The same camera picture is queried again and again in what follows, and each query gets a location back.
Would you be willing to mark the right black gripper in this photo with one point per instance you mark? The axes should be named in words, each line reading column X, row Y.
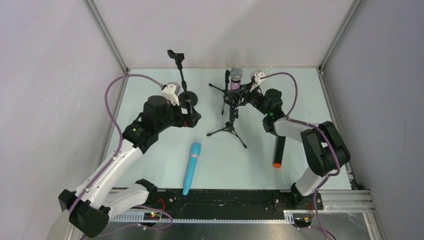
column 242, row 97

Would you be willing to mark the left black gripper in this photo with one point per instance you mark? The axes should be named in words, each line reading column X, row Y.
column 188, row 115

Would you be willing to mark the tripod shock mount stand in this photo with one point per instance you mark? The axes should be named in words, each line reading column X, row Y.
column 233, row 115

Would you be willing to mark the purple glitter microphone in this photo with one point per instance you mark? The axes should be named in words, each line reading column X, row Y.
column 236, row 74

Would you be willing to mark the blue microphone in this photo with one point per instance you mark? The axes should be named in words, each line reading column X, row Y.
column 193, row 157

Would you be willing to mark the black microphone orange end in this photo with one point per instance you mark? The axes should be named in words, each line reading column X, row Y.
column 279, row 151

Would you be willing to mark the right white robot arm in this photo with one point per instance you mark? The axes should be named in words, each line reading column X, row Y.
column 325, row 150

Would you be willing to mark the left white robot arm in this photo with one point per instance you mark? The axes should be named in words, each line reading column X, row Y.
column 90, row 207

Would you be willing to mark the round base microphone stand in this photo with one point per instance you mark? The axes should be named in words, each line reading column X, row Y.
column 185, row 89

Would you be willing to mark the small tripod clip stand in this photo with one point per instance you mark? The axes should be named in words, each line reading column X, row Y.
column 227, row 86

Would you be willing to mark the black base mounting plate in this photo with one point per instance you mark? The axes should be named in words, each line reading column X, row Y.
column 207, row 204

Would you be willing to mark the left electronics board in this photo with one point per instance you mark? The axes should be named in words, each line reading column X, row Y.
column 152, row 216

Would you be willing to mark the electronics board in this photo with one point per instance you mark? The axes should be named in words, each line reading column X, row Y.
column 152, row 216
column 302, row 222

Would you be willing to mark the right electronics board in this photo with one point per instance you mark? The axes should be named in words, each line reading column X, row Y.
column 302, row 222

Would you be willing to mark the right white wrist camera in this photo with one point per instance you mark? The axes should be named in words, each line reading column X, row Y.
column 257, row 77

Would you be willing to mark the grey slotted cable duct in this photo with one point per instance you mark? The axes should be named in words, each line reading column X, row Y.
column 137, row 217

